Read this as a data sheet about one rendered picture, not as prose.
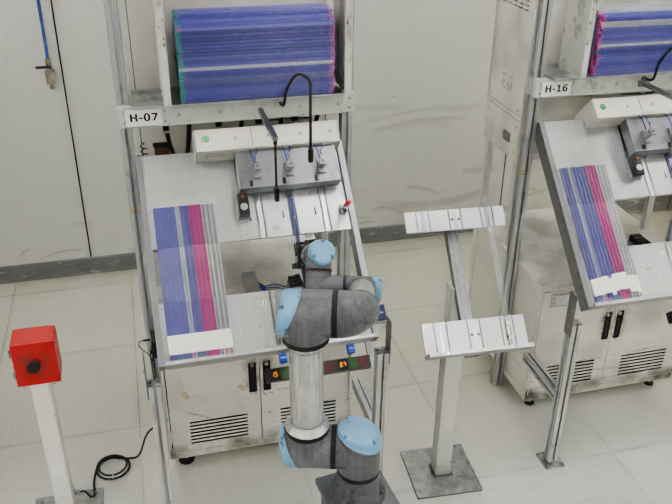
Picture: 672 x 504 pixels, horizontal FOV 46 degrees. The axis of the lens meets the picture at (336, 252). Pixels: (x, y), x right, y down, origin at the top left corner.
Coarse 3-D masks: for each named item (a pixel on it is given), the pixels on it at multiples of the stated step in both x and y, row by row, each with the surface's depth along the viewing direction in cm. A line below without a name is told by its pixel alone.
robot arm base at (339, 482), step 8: (336, 472) 215; (336, 480) 214; (344, 480) 210; (352, 480) 209; (368, 480) 209; (376, 480) 212; (336, 488) 213; (344, 488) 211; (352, 488) 210; (360, 488) 210; (368, 488) 210; (376, 488) 212; (384, 488) 216; (336, 496) 213; (344, 496) 212; (352, 496) 210; (360, 496) 210; (368, 496) 211; (376, 496) 212; (384, 496) 216
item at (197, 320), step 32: (160, 224) 255; (192, 224) 257; (160, 256) 251; (192, 256) 253; (192, 288) 250; (224, 288) 252; (192, 320) 246; (224, 320) 248; (192, 352) 243; (224, 352) 245
